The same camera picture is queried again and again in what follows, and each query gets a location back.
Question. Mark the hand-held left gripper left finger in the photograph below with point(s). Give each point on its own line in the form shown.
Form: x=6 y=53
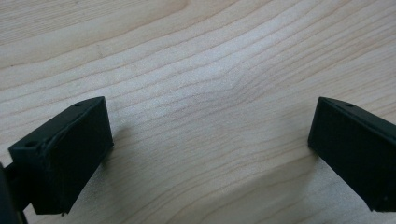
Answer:
x=71 y=155

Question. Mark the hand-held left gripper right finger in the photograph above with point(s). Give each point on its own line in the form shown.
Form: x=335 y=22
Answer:
x=358 y=155

